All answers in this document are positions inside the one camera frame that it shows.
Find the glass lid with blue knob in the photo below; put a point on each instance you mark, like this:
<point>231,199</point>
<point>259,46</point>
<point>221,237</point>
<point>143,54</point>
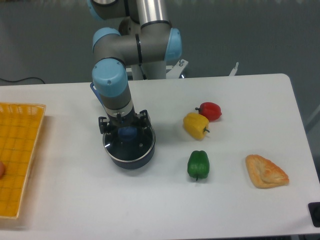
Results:
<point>129,145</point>

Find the yellow bell pepper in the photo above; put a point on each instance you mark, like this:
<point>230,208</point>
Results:
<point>196,125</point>

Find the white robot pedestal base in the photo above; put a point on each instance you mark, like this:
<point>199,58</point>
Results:
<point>182,68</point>

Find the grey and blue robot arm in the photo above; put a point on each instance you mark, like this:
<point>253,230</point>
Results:
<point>154,41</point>

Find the orange round object in basket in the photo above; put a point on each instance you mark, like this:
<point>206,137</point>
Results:
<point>2,169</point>

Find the red bell pepper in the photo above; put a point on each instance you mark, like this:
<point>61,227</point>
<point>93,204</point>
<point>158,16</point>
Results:
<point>209,110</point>

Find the golden puff pastry turnover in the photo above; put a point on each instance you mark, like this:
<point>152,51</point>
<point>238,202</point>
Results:
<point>264,174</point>

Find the black device at table corner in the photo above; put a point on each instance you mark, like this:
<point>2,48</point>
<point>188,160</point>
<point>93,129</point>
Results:
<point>314,210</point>

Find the green bell pepper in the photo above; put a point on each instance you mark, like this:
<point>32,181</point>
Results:
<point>198,166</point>

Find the yellow woven basket tray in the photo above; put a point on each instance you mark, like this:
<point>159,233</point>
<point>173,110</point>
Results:
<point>20,126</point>

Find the dark blue saucepan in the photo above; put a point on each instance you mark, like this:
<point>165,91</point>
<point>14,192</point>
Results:
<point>124,111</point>

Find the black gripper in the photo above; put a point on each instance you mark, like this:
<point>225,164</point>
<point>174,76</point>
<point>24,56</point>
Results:
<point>120,121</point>

